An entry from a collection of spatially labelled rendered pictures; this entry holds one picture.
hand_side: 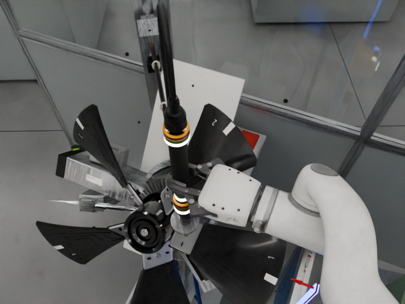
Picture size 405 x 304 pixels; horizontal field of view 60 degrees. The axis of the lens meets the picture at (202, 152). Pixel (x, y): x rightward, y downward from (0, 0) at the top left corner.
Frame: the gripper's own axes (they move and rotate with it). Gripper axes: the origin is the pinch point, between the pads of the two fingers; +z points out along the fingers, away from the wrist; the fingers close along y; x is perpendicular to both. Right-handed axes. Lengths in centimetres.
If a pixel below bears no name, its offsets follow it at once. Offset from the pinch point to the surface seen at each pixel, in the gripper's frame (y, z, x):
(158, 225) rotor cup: -3.1, 5.9, -22.7
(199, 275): -4.0, -5.4, -47.4
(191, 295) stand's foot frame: 9, 5, -140
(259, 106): 70, -1, -49
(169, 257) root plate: -4.6, 3.4, -39.1
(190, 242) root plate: -1.5, -2.0, -29.4
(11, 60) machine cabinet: 109, 203, -124
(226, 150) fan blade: 15.0, -4.3, -7.9
